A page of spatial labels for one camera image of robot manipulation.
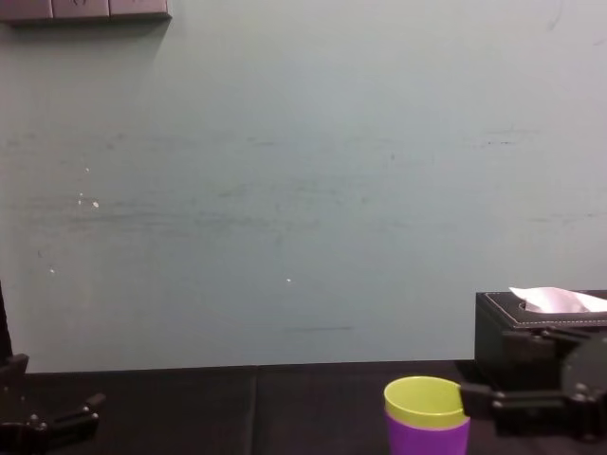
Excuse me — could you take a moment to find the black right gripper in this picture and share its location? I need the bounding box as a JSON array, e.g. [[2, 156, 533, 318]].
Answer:
[[456, 326, 607, 445]]

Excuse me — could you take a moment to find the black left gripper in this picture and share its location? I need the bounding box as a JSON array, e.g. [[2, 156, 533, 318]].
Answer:
[[0, 353, 107, 455]]

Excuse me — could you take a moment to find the green plastic cup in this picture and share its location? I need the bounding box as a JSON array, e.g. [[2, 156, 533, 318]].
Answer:
[[382, 375, 469, 431]]

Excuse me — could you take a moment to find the black leather tissue box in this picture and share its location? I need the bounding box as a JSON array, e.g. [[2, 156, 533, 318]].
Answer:
[[474, 289, 607, 386]]

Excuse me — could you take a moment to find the white paper tissue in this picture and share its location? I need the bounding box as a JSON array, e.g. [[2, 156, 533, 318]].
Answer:
[[508, 285, 607, 315]]

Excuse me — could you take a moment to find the purple plastic cup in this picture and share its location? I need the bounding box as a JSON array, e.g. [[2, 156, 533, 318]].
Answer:
[[384, 409, 471, 455]]

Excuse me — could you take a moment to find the black table cloth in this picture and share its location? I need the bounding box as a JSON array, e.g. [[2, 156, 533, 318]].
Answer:
[[0, 360, 607, 455]]

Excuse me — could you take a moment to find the grey wall socket panel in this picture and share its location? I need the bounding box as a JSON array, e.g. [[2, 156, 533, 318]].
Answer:
[[0, 0, 174, 27]]

